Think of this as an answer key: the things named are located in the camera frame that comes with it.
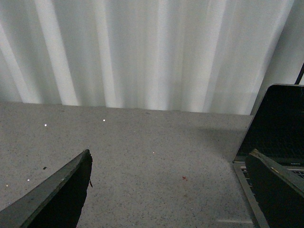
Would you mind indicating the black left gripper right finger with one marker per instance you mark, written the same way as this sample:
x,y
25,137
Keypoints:
x,y
279,191

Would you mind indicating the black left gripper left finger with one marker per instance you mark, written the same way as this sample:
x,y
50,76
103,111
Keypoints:
x,y
57,202

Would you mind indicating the grey laptop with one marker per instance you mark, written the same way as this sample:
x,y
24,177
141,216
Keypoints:
x,y
276,131

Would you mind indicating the white curtain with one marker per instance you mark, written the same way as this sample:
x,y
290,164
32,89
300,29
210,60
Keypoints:
x,y
207,56

